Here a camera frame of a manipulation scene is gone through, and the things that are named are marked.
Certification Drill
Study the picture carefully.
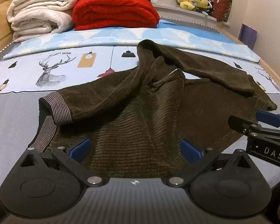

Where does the yellow plush bear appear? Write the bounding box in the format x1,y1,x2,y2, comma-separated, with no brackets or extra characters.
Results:
192,0,212,12

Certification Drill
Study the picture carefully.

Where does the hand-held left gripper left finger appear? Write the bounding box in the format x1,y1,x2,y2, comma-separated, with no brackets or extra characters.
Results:
20,139,104,188

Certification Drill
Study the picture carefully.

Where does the light blue patterned blanket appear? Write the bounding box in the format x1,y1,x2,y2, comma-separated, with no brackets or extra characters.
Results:
2,20,262,63

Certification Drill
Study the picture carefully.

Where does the white folded blanket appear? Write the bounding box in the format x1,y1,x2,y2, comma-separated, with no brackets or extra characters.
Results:
7,0,78,22

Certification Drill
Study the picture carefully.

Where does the cream fleece folded blanket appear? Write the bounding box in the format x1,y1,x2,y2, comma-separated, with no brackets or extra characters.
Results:
10,10,75,43

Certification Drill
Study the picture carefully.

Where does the red cushion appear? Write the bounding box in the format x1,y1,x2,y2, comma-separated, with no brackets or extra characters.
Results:
211,0,233,22

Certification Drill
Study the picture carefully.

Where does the white windowsill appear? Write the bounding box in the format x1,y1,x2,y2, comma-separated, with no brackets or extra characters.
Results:
152,2,229,26

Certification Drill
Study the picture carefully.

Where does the purple bag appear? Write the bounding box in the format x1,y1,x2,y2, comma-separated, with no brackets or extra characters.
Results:
239,24,257,50

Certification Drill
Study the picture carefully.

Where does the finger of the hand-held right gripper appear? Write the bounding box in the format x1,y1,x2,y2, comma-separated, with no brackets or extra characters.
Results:
255,110,280,131
227,115,280,141

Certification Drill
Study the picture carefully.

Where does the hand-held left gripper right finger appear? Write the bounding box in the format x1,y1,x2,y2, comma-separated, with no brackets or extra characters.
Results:
164,139,255,188

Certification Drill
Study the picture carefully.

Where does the red folded blanket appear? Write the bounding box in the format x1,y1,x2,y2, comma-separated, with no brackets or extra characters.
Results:
72,0,160,31

